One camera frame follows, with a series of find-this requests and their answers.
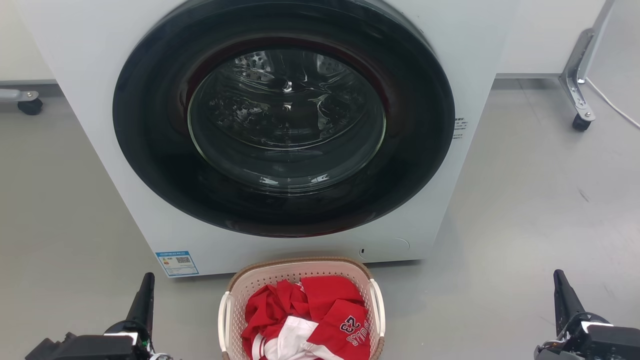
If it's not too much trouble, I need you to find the red basketball jersey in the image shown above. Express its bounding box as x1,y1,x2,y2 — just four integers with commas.
240,276,372,360

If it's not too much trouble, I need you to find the blue energy label sticker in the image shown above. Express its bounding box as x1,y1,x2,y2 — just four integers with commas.
155,250,200,277

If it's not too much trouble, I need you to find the black round washer door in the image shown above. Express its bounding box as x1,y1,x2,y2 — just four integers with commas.
112,0,456,239

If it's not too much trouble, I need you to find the round white filter hatch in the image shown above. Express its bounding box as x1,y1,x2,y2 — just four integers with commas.
358,237,411,262

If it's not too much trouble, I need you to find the white front-load washing machine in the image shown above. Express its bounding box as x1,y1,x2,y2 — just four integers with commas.
15,0,523,278

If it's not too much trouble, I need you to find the beige perforated laundry basket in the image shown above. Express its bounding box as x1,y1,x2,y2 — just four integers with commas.
217,257,387,360

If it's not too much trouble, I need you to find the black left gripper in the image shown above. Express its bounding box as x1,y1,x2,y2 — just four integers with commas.
24,272,175,360

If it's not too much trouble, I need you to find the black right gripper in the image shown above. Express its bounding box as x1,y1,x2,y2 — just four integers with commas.
533,269,640,360

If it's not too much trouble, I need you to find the tall grey metal stand leg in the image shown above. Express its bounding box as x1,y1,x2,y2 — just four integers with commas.
558,0,617,124

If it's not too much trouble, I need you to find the white garment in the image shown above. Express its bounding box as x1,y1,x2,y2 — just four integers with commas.
251,315,346,360

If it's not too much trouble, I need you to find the thin white cable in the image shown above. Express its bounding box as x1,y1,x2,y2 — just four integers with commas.
584,77,640,130

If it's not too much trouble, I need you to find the short grey metal caster bracket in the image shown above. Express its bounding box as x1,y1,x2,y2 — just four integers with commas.
0,88,41,103

